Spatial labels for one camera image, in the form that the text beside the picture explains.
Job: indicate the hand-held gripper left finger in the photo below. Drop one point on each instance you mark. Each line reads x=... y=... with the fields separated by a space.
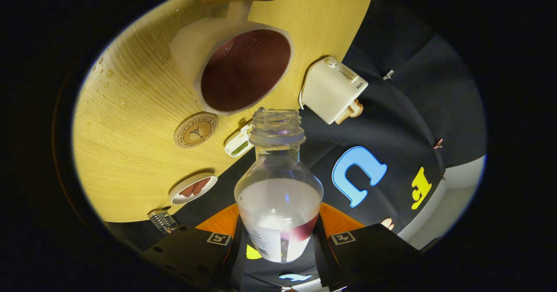
x=191 y=253

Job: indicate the wooden table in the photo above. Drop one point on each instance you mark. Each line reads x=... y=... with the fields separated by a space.
x=139 y=152

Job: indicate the white divided seasoning tray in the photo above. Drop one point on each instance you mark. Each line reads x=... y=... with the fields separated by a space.
x=237 y=143

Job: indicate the cream faceted cup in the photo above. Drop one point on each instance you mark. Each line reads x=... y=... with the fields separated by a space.
x=243 y=70

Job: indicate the small red clip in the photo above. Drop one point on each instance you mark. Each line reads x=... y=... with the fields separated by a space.
x=438 y=144

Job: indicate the round cork coaster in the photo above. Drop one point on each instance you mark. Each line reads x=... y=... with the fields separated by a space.
x=196 y=130

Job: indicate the reddish meat patty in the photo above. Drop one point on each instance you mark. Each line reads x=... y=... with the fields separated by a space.
x=187 y=190
x=201 y=185

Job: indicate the clear juice bottle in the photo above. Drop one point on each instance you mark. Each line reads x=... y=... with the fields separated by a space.
x=278 y=205

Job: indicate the toast slice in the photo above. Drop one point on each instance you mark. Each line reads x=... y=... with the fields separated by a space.
x=343 y=115
x=357 y=108

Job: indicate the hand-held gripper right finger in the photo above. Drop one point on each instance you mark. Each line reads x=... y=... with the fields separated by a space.
x=374 y=250

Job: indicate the cream toaster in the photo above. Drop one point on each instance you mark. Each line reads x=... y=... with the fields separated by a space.
x=330 y=89

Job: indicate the round white plate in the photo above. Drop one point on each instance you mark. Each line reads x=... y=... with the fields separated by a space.
x=178 y=198

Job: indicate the small white clip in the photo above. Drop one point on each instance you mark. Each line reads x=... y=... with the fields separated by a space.
x=388 y=74

